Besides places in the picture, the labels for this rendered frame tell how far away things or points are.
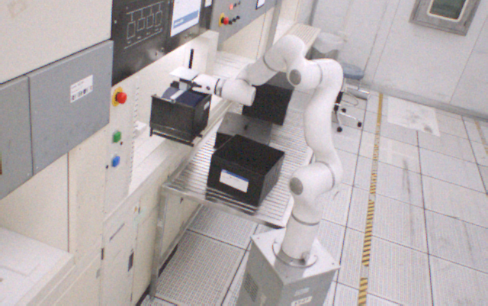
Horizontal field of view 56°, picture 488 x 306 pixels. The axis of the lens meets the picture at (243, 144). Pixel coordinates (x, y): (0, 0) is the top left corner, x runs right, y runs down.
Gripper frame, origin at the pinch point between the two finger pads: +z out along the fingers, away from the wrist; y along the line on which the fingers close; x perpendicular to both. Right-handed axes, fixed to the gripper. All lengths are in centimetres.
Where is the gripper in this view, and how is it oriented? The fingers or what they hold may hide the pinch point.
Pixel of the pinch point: (185, 77)
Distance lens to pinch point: 206.5
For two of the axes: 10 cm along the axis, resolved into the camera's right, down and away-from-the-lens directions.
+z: -9.4, -2.9, 1.8
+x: 1.8, -8.6, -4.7
